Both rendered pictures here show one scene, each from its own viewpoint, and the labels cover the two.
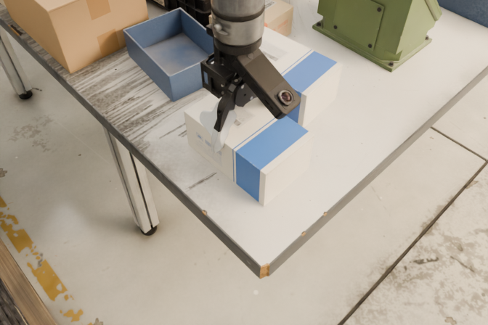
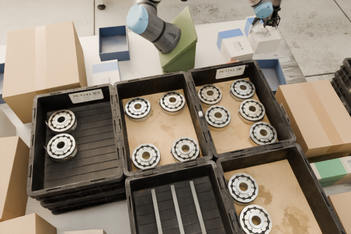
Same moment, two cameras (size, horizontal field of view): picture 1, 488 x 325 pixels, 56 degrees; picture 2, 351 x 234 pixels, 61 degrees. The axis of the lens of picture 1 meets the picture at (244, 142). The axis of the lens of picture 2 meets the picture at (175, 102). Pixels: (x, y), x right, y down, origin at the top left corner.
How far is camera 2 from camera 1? 1.91 m
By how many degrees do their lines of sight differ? 73
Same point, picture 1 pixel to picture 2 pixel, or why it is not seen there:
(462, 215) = not seen: hidden behind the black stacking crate
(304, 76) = (234, 32)
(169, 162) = (284, 48)
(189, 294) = not seen: hidden behind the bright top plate
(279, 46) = (232, 45)
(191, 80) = (267, 63)
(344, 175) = (234, 23)
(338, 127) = not seen: hidden behind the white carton
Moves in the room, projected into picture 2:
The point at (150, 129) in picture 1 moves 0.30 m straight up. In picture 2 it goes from (287, 61) to (308, 14)
